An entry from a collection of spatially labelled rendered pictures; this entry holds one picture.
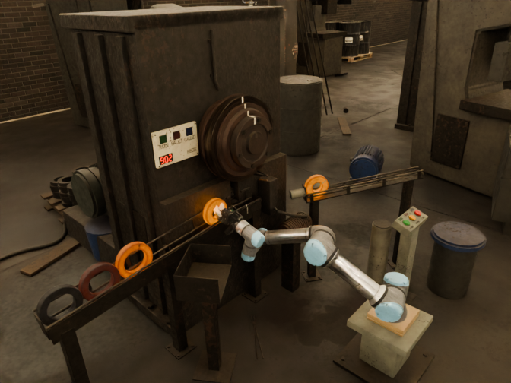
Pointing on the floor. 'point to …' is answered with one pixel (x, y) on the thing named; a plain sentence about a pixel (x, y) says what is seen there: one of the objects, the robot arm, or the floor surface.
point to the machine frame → (157, 28)
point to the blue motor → (366, 162)
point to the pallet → (61, 193)
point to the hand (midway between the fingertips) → (214, 208)
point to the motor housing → (292, 253)
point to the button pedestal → (407, 245)
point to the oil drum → (300, 114)
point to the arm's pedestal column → (382, 362)
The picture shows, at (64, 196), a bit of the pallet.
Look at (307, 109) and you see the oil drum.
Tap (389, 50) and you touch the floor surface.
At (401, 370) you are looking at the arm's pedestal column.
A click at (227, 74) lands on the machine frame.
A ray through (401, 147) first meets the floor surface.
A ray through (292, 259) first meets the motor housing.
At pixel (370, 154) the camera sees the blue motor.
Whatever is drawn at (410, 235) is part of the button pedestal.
